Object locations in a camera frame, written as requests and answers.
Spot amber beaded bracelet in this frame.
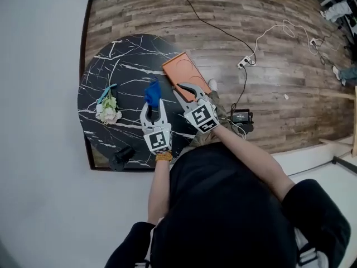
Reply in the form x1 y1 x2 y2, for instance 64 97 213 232
155 151 173 163

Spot person's right forearm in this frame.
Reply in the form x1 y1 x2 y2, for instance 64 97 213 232
210 126 296 203

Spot white power strip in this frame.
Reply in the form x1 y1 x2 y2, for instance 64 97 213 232
237 55 251 69

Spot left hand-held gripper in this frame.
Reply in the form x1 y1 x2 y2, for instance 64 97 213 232
139 99 173 155

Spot black shaker bottle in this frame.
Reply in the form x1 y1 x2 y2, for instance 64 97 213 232
108 146 137 170

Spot orange plastic box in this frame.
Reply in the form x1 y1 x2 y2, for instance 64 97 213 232
161 51 212 103

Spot white extension cable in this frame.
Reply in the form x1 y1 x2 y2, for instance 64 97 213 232
249 20 319 66

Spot blue cloth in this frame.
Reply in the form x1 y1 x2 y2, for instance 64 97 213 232
143 76 162 107

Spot person's left forearm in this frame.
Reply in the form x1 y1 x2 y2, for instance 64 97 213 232
147 151 172 226

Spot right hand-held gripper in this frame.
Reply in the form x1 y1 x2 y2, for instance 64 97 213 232
172 83 220 135

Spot wooden bench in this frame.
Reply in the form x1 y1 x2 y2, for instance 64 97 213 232
319 85 357 158

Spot person's camouflage trousers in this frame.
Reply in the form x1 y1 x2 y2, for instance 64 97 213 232
192 89 232 147

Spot black device with screen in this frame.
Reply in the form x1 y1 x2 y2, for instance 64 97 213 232
230 108 254 133

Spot person's black shirt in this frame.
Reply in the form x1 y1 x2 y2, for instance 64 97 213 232
104 142 351 268

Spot white flower bouquet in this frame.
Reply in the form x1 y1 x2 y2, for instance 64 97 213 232
95 82 123 125

